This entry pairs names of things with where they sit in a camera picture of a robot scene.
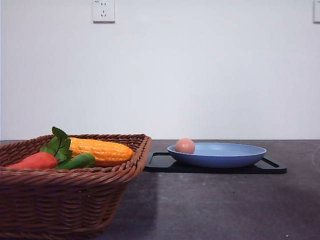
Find brown egg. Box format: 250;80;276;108
175;138;195;154

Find light blue plate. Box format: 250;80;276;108
167;142;267;168

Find brown wicker basket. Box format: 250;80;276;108
0;134;152;240

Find dark green tray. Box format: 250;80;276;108
144;152;287;174

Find yellow toy corn cob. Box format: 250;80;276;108
69;137;135;161

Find green toy pepper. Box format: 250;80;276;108
56;153;97;170

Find green toy carrot leaves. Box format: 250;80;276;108
40;126;73;164

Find red toy carrot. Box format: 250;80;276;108
7;152;58;169

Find white wall socket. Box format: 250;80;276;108
313;0;320;22
92;0;116;24

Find white wall socket right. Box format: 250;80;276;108
313;0;320;22

